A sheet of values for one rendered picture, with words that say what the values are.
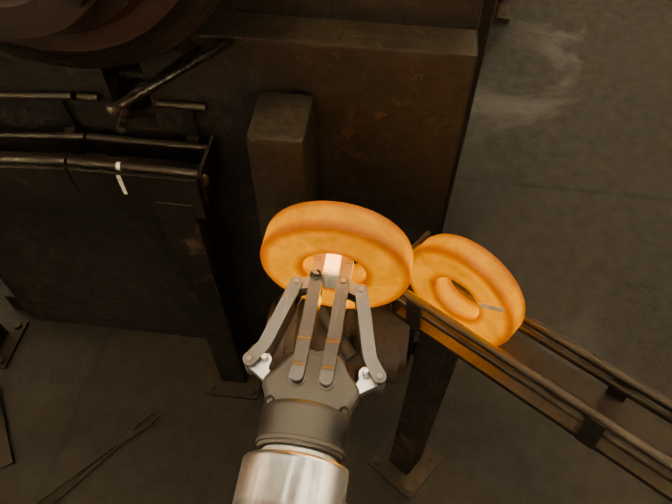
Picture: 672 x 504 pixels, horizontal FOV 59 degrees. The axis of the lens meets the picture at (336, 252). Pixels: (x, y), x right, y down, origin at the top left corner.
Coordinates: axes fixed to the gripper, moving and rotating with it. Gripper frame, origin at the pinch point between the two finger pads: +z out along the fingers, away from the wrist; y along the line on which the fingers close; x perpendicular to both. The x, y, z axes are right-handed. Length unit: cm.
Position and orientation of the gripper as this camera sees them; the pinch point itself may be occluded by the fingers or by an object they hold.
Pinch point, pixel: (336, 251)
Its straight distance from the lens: 58.8
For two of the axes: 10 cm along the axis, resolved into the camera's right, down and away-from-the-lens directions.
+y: 9.9, 1.2, -0.8
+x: 0.0, -5.5, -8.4
